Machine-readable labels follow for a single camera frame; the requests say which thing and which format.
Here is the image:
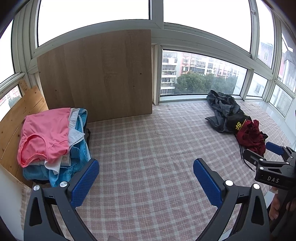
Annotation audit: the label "dark grey trousers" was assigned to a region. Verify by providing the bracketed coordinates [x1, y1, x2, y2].
[205, 90, 243, 133]

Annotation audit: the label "dark brown folded clothes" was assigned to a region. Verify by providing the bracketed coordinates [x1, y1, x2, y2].
[84, 128, 91, 145]

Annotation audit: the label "person's right hand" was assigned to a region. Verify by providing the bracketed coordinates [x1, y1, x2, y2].
[269, 187, 296, 220]

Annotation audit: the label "dark red garment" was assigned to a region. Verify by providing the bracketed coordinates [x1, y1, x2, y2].
[235, 120, 268, 157]

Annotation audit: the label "light blue garment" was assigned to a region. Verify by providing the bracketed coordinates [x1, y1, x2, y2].
[23, 108, 91, 187]

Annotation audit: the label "black garment with yellow stripes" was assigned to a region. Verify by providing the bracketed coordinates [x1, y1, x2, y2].
[226, 109, 252, 134]

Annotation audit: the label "white shirt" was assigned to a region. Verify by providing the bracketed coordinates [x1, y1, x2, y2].
[44, 108, 85, 175]

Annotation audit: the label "pink shirt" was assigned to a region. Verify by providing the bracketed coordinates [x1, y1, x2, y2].
[17, 108, 71, 168]

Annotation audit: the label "pink plaid table cloth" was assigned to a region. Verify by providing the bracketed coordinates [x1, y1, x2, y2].
[20, 99, 293, 241]

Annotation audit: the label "large brown wooden board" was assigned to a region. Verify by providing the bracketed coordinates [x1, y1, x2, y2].
[37, 30, 152, 121]

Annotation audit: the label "black drawstring cord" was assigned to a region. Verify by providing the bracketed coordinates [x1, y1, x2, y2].
[239, 144, 256, 172]

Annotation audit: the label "white window frame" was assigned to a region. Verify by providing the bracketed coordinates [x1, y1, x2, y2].
[0, 0, 296, 117]

